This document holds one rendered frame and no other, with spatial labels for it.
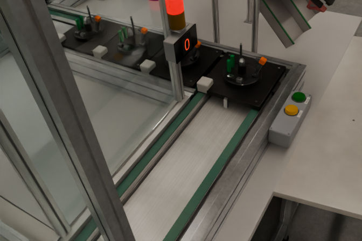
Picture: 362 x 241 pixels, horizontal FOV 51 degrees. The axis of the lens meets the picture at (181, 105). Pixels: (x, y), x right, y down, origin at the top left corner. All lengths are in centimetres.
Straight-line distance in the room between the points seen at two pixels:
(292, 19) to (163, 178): 82
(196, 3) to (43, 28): 181
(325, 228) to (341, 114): 86
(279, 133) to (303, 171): 14
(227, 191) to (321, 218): 118
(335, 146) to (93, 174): 101
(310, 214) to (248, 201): 105
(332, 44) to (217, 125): 71
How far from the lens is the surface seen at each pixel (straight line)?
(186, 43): 116
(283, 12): 157
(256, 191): 120
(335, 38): 183
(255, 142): 118
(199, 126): 129
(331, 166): 129
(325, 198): 121
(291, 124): 124
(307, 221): 217
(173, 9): 109
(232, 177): 110
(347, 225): 220
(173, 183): 115
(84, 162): 42
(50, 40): 34
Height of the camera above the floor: 185
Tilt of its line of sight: 42 degrees down
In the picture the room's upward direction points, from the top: 8 degrees counter-clockwise
